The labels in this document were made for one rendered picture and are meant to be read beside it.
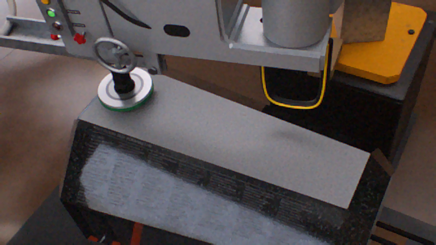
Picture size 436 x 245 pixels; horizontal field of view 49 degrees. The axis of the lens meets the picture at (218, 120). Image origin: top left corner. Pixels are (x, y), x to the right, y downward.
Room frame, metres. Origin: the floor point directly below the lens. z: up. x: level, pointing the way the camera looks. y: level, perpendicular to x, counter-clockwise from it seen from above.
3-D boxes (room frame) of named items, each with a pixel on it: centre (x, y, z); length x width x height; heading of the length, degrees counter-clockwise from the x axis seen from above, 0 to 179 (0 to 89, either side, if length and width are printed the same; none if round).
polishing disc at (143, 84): (1.36, 0.34, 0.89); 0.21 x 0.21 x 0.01
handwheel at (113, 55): (1.21, 0.28, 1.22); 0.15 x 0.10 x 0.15; 67
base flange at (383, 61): (1.61, -0.67, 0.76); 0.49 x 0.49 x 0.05; 53
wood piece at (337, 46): (1.44, -0.48, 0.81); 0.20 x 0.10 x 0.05; 151
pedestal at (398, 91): (1.61, -0.67, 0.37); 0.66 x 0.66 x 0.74; 53
